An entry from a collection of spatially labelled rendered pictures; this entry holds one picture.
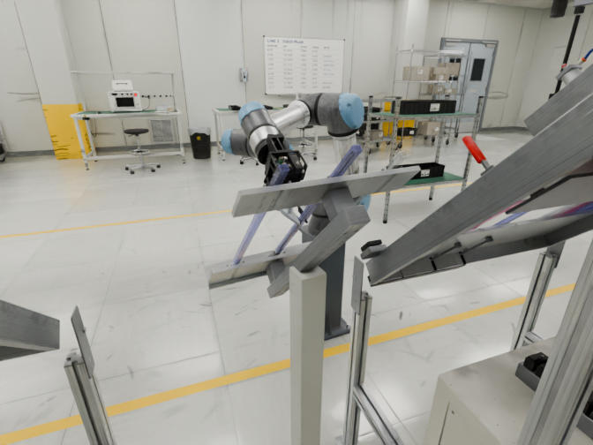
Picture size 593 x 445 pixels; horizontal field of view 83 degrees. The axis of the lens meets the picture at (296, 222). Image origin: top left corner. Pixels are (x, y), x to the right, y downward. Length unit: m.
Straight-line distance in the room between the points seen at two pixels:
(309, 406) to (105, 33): 7.04
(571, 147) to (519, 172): 0.07
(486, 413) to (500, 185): 0.43
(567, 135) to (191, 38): 7.07
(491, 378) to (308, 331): 0.39
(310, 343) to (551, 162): 0.56
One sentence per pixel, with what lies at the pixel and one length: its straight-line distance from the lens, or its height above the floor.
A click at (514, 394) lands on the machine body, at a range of 0.87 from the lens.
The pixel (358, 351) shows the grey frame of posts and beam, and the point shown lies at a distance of 1.09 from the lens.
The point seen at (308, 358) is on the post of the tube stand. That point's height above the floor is 0.61.
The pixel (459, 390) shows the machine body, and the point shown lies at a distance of 0.82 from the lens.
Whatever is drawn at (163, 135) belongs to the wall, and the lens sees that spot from 7.36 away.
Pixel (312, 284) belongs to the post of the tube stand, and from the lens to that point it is 0.70.
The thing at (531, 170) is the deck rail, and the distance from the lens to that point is 0.58.
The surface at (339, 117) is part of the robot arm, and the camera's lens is 1.21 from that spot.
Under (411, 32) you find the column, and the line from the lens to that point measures 8.48.
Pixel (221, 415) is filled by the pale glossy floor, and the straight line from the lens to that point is 1.53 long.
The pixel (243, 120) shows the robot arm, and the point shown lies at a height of 1.11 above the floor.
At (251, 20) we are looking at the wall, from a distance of 7.58.
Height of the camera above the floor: 1.19
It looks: 22 degrees down
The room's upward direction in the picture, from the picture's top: straight up
